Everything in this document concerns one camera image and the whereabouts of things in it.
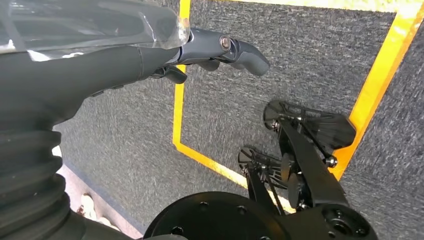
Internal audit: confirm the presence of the black robot left leg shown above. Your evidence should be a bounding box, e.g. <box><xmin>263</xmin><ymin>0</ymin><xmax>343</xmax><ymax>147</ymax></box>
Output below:
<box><xmin>144</xmin><ymin>99</ymin><xmax>379</xmax><ymax>240</ymax></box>

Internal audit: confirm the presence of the black robot leg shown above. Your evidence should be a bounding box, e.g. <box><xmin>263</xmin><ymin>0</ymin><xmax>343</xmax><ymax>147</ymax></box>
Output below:
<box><xmin>237</xmin><ymin>145</ymin><xmax>289</xmax><ymax>216</ymax></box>
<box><xmin>144</xmin><ymin>99</ymin><xmax>379</xmax><ymax>240</ymax></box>

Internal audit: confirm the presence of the black robot right leg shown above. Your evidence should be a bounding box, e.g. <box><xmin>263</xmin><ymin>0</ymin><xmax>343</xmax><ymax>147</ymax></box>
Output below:
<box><xmin>237</xmin><ymin>145</ymin><xmax>289</xmax><ymax>216</ymax></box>

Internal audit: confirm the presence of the yellow floor tape square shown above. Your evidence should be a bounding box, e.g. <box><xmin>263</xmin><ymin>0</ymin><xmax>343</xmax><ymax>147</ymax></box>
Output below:
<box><xmin>172</xmin><ymin>0</ymin><xmax>424</xmax><ymax>215</ymax></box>

